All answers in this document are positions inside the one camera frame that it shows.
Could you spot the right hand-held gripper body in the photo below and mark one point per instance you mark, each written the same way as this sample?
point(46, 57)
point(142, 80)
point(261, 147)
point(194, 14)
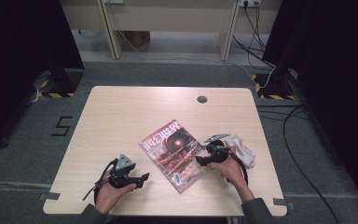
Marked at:
point(217, 152)

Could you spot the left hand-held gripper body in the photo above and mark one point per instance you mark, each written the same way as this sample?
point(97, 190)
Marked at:
point(122, 172)

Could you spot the white cloth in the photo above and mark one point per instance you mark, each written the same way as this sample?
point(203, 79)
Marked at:
point(244, 152)

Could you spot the glossy illustrated magazine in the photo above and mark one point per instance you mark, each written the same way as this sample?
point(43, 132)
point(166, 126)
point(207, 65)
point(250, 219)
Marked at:
point(174, 158)

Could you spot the person's right hand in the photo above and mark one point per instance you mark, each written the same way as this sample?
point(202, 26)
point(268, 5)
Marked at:
point(231, 171)

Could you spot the person's left hand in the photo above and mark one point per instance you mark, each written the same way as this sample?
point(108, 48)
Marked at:
point(112, 196)

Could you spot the grey tape piece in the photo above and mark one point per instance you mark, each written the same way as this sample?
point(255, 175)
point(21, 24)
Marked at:
point(284, 202)
point(50, 196)

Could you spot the stand base with striped tape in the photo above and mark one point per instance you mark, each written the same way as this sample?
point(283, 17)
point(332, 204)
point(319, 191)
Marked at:
point(60, 84)
point(275, 88)

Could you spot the brown cardboard box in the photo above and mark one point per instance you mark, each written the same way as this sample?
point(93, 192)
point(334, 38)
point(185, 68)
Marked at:
point(138, 38)

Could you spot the black curtain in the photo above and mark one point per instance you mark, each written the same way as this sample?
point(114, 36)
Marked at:
point(18, 62)
point(338, 77)

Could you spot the white wall socket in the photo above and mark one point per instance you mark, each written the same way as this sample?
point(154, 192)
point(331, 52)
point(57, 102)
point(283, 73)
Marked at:
point(249, 2)

